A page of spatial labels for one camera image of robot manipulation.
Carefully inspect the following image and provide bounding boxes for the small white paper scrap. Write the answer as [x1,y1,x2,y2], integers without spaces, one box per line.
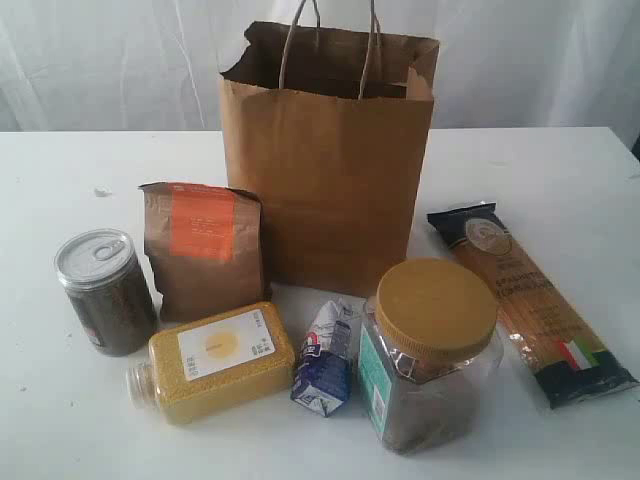
[94,188,112,198]

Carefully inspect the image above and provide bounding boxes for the brown pouch with orange label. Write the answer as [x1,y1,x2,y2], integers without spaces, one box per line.
[139,182,268,323]

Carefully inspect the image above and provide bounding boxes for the dark jar with metal lid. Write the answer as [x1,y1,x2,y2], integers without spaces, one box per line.
[54,229,157,357]

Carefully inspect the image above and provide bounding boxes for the spaghetti packet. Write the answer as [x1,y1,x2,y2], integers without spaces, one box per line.
[426,203,639,409]

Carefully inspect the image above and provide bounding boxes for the blue white milk carton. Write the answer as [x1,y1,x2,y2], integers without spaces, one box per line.
[290,300,359,418]

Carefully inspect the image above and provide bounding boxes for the brown paper bag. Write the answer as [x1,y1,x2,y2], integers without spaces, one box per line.
[220,19,439,297]

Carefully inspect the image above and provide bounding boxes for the yellow millet plastic bottle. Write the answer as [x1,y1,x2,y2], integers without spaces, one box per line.
[126,302,295,425]

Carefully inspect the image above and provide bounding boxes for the clear jar with gold lid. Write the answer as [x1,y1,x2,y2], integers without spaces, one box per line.
[357,258,504,453]

